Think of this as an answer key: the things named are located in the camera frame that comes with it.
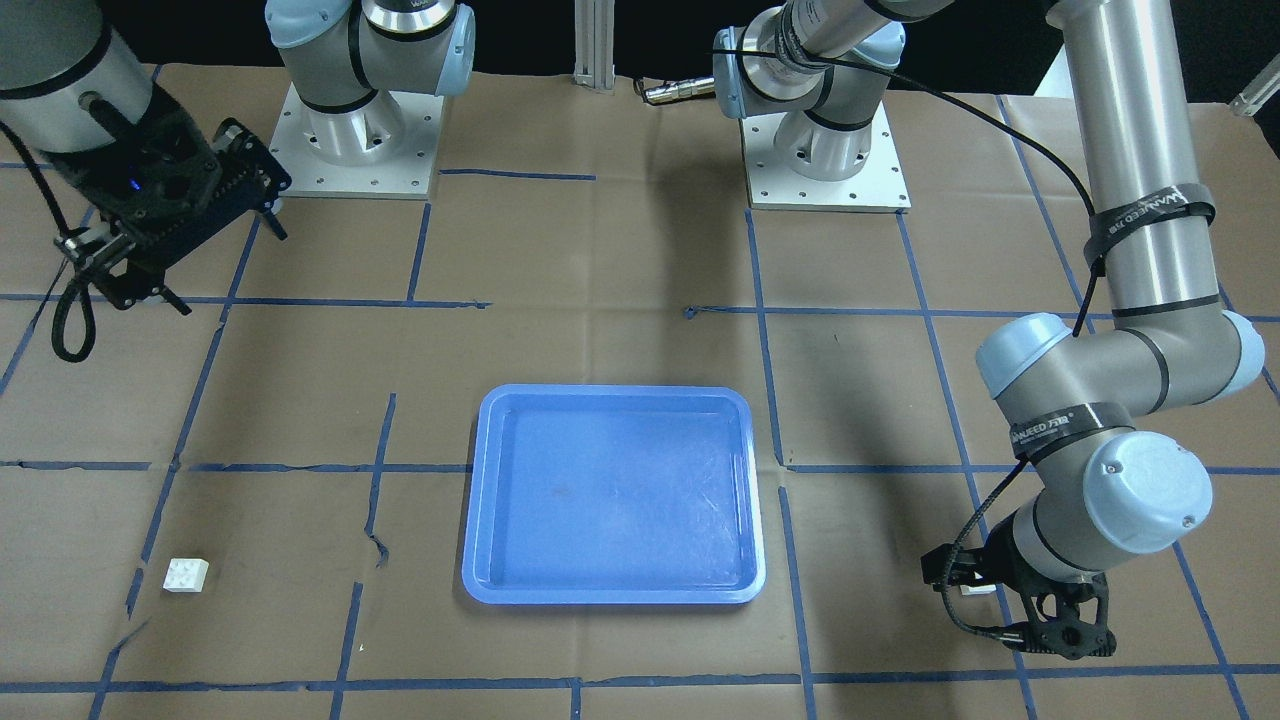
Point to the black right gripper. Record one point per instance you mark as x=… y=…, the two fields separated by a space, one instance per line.
x=108 y=192

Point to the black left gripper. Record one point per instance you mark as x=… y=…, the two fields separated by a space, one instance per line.
x=1010 y=566

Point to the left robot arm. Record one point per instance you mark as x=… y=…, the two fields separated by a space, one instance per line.
x=1111 y=492

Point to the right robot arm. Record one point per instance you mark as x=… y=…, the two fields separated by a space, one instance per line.
x=74 y=92

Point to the blue plastic tray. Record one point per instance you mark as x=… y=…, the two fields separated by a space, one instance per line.
x=613 y=495

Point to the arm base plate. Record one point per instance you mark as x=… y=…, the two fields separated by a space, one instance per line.
x=795 y=165
x=384 y=150

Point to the aluminium frame post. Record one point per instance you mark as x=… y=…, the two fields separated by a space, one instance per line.
x=593 y=45

